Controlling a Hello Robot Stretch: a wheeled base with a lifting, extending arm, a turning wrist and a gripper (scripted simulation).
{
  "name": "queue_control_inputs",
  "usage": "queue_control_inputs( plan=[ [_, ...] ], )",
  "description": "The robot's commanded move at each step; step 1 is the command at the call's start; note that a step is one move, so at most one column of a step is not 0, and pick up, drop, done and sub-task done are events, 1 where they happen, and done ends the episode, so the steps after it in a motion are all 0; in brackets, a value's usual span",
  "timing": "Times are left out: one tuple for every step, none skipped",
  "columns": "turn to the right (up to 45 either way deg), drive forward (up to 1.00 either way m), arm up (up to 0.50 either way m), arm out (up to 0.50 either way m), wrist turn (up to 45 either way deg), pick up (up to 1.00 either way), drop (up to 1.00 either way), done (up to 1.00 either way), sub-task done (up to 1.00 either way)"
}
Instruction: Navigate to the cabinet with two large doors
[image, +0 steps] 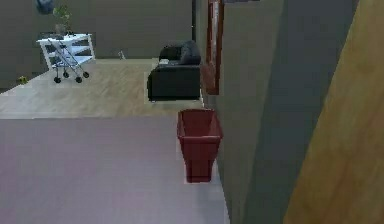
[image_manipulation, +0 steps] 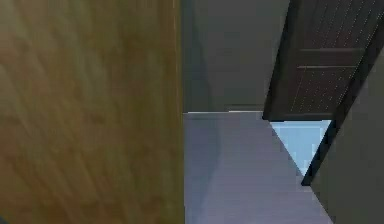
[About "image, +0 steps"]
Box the red waste bin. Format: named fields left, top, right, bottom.
left=176, top=108, right=224, bottom=184

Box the black sofa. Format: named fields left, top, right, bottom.
left=146, top=40, right=203, bottom=102

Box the white wheeled shelf cart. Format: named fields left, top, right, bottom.
left=36, top=32, right=97, bottom=84

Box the light wooden door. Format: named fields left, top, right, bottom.
left=282, top=0, right=384, bottom=224

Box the green house plant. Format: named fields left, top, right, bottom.
left=52, top=5, right=74, bottom=36

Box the blue-grey round wall object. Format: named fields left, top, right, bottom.
left=35, top=0, right=55, bottom=15

